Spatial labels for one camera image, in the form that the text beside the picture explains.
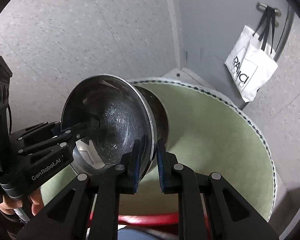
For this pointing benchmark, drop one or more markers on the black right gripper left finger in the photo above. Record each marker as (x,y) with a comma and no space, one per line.
(129,178)

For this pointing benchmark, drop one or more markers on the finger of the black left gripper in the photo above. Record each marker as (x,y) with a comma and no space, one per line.
(65,131)

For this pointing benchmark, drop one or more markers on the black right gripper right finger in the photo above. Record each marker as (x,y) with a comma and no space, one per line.
(168,177)

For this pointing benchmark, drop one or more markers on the large steel mixing bowl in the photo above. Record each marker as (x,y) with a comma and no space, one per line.
(117,113)

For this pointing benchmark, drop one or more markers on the red square plastic tray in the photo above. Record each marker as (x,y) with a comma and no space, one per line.
(149,220)

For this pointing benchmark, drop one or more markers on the blue plastic plate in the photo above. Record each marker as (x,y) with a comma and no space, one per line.
(133,234)

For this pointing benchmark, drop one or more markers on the person's left hand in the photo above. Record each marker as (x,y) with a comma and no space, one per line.
(8,205)

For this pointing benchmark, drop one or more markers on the green round tablecloth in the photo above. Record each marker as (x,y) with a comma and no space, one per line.
(207,133)

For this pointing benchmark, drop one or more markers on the white tote bag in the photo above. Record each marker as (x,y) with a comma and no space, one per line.
(250,63)

